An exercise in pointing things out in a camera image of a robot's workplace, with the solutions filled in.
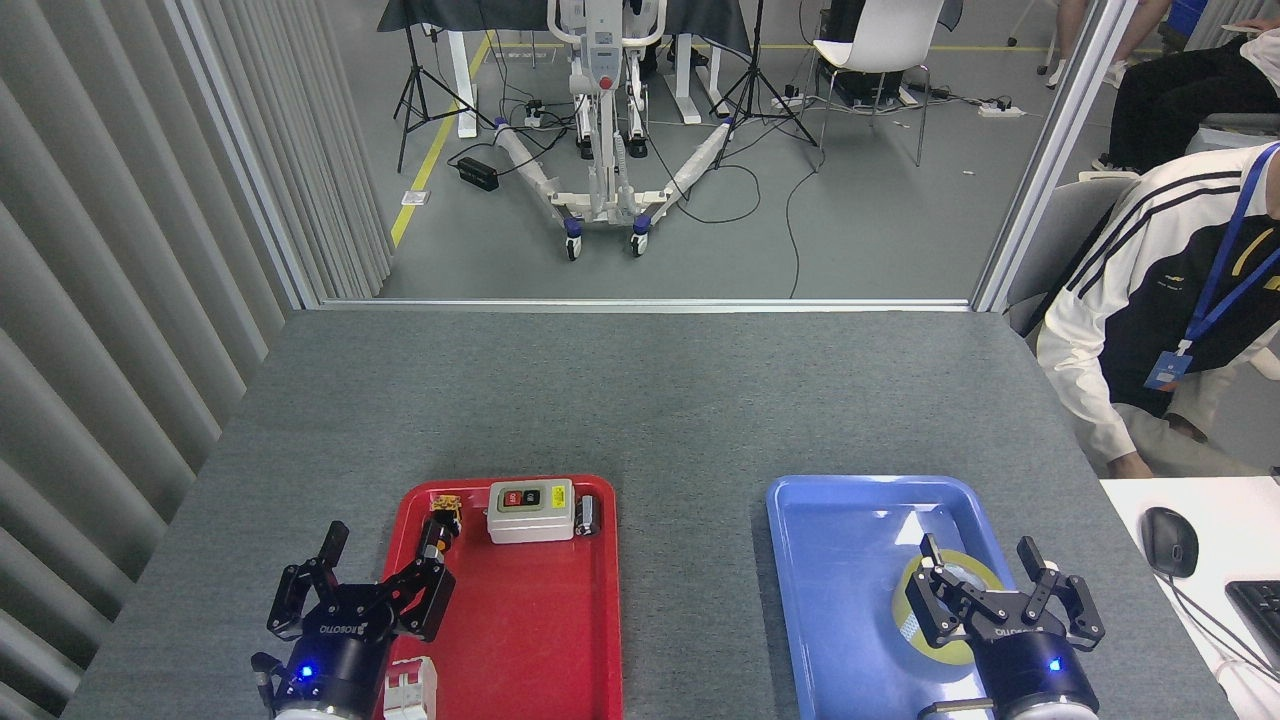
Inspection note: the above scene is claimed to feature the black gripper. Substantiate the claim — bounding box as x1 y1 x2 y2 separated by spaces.
267 520 458 710
905 533 1107 720

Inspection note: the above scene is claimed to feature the yellow tape roll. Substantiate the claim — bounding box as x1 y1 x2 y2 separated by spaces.
893 548 1011 666

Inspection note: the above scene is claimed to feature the white red circuit breaker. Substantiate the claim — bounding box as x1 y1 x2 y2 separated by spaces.
385 655 438 720

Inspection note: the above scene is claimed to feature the yellow push button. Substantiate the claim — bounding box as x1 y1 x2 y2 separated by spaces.
428 494 464 553

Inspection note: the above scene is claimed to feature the red plastic tray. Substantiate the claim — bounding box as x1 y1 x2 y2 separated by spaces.
372 475 622 720

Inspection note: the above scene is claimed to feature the black computer mouse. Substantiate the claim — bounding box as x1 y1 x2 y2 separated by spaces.
1141 507 1200 579

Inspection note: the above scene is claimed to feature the blue plastic tray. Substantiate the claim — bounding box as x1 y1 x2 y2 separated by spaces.
766 475 1069 720

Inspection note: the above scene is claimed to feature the white desk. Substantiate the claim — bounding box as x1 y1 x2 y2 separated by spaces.
1100 476 1280 720

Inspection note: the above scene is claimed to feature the black keyboard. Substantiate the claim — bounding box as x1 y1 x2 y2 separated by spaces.
1225 580 1280 669

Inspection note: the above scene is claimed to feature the person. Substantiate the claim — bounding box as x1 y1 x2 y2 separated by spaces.
1045 0 1171 90
1036 140 1280 479
1092 18 1280 179

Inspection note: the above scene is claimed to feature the grey chair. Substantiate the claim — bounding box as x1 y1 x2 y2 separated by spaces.
1005 170 1143 337

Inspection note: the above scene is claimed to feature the black tripod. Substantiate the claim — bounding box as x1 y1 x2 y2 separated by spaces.
712 0 821 171
393 0 498 174

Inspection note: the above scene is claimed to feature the white wheeled stand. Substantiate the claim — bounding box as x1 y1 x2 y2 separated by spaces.
492 0 741 263

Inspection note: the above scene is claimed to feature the black computer case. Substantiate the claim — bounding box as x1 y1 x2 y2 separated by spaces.
818 0 906 103

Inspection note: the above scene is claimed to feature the white chair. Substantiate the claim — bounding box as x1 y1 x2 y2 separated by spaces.
805 0 946 168

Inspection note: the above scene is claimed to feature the white push button switch box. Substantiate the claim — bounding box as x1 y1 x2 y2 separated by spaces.
486 479 576 545

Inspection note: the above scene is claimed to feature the black mouse cable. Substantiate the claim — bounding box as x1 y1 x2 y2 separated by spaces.
1165 575 1280 687

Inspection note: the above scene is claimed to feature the silver horizontal rail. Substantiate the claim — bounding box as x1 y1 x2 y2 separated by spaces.
300 297 986 313

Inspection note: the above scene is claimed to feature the black floor cable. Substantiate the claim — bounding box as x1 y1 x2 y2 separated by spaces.
783 150 833 299

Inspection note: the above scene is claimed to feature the silver post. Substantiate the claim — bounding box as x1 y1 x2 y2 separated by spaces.
970 0 1141 313

